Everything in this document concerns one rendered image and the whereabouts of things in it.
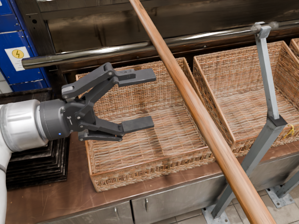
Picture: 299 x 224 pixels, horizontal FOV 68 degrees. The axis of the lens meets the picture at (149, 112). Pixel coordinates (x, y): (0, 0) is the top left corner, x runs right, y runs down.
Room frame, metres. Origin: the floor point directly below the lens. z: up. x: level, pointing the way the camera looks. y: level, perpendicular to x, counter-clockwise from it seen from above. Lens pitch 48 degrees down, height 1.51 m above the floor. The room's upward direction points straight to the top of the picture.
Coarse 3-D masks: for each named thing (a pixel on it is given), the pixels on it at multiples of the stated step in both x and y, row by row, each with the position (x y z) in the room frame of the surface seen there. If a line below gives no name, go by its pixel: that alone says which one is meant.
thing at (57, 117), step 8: (40, 104) 0.28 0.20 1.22; (48, 104) 0.28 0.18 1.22; (56, 104) 0.28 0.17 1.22; (64, 104) 0.28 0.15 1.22; (72, 104) 0.28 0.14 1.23; (80, 104) 0.28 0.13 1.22; (40, 112) 0.26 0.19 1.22; (48, 112) 0.26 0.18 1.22; (56, 112) 0.26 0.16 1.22; (64, 112) 0.27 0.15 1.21; (72, 112) 0.28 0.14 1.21; (88, 112) 0.28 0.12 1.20; (40, 120) 0.25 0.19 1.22; (48, 120) 0.25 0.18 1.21; (56, 120) 0.25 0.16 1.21; (64, 120) 0.26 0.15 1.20; (72, 120) 0.27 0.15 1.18; (80, 120) 0.28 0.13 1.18; (88, 120) 0.28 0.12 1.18; (48, 128) 0.24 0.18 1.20; (56, 128) 0.24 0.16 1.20; (64, 128) 0.25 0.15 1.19; (72, 128) 0.27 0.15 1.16; (80, 128) 0.28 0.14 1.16; (48, 136) 0.24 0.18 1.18; (56, 136) 0.24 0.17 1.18; (64, 136) 0.25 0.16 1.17
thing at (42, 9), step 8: (40, 0) 0.85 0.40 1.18; (48, 0) 0.85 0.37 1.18; (56, 0) 0.86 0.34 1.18; (64, 0) 0.87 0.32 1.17; (72, 0) 0.87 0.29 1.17; (80, 0) 0.88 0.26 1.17; (88, 0) 0.89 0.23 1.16; (96, 0) 0.90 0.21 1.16; (104, 0) 0.91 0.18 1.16; (112, 0) 0.91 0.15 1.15; (120, 0) 0.92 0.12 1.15; (128, 0) 0.93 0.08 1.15; (40, 8) 0.84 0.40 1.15; (48, 8) 0.85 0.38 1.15; (56, 8) 0.86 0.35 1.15; (64, 8) 0.86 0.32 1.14; (72, 8) 0.87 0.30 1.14
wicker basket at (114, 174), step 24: (120, 96) 0.84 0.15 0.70; (144, 96) 0.87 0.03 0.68; (168, 96) 0.89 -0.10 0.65; (120, 120) 0.77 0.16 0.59; (168, 120) 0.77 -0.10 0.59; (192, 120) 0.77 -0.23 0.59; (96, 144) 0.62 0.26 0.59; (120, 144) 0.62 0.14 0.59; (144, 144) 0.62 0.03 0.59; (168, 144) 0.62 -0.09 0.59; (192, 144) 0.62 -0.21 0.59; (96, 168) 0.49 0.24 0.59; (120, 168) 0.41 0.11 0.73; (144, 168) 0.44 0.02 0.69; (168, 168) 0.47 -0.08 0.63
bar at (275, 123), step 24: (264, 24) 0.68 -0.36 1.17; (288, 24) 0.69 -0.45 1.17; (96, 48) 0.54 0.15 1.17; (120, 48) 0.55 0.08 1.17; (144, 48) 0.56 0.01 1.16; (264, 48) 0.64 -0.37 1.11; (264, 72) 0.59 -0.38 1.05; (264, 144) 0.45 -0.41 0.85; (288, 192) 0.58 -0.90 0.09; (216, 216) 0.45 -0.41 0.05
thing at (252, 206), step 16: (144, 16) 0.66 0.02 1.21; (160, 48) 0.49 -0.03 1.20; (176, 64) 0.42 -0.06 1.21; (176, 80) 0.38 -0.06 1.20; (192, 96) 0.32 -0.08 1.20; (192, 112) 0.29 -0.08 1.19; (208, 128) 0.24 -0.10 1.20; (208, 144) 0.22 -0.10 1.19; (224, 144) 0.21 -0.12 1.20; (224, 160) 0.18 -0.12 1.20; (240, 176) 0.15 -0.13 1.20; (240, 192) 0.13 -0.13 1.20; (256, 192) 0.13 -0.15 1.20; (256, 208) 0.10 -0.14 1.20
